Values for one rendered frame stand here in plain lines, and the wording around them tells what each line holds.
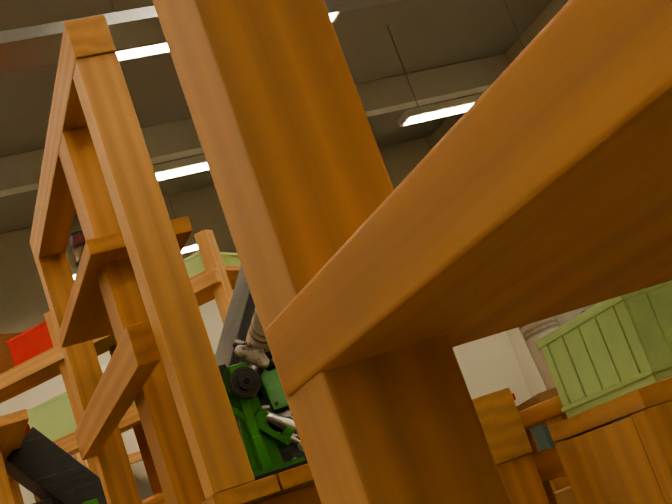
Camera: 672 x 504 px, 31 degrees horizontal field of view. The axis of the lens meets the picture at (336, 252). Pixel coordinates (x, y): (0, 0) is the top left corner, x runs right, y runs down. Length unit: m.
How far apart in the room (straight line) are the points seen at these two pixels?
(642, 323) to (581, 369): 0.26
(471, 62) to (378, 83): 1.05
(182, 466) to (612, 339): 1.09
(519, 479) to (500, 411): 0.15
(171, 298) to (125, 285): 0.41
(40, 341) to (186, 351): 4.25
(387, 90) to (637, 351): 9.63
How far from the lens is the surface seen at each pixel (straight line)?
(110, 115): 2.61
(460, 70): 12.08
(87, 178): 2.97
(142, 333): 2.56
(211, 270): 5.82
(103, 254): 2.83
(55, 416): 6.59
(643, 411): 2.11
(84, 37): 2.68
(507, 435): 2.63
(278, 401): 3.13
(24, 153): 10.69
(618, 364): 2.24
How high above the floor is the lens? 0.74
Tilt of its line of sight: 12 degrees up
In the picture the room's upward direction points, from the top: 20 degrees counter-clockwise
